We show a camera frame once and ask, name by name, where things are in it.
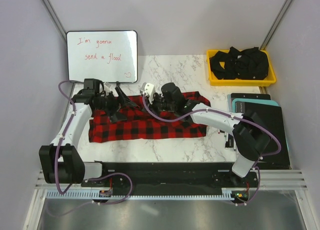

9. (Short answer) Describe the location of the purple cap marker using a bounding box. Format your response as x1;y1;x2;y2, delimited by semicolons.
227;134;234;145

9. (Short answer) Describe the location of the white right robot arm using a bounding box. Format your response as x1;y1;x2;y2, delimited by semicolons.
141;83;271;187

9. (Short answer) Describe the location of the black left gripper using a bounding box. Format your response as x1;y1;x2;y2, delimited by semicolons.
95;86;136;123

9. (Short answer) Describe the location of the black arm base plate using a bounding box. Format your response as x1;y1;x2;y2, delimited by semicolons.
81;162;258;196

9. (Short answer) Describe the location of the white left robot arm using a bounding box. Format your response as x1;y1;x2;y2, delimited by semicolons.
38;79;137;186

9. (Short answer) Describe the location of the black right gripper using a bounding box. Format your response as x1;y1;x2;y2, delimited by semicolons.
142;92;176;118

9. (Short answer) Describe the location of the red black plaid shirt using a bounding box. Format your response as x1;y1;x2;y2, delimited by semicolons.
88;95;207;143

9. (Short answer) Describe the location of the white slotted cable duct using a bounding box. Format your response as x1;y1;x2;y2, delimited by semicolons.
46;188;161;200

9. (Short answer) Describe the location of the black folder stack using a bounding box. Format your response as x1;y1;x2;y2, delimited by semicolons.
227;93;291;170

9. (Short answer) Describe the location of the black shirt in bin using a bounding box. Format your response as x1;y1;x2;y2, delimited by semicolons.
209;47;269;80

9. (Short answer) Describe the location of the teal notebook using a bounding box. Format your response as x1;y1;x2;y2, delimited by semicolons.
231;98;279;113

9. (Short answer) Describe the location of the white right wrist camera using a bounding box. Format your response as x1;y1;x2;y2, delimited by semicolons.
140;82;156;103

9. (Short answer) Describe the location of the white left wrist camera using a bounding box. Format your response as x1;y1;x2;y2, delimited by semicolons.
103;82;112;93

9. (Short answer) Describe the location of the yellow plastic bin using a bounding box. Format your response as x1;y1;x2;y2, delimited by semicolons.
206;49;277;87

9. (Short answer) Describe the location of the white dry erase board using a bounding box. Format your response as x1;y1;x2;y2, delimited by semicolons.
66;30;138;83

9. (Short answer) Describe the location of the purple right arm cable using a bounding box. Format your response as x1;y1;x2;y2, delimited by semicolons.
142;93;282;206

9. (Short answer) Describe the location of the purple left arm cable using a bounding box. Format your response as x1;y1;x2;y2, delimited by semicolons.
46;80;134;217

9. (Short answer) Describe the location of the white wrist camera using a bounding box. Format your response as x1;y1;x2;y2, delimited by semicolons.
103;82;112;93
140;82;156;103

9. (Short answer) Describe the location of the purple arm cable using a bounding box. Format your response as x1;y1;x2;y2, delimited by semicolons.
46;80;134;217
142;93;282;206

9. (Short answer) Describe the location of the aluminium frame rail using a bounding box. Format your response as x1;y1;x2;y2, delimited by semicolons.
35;170;307;190

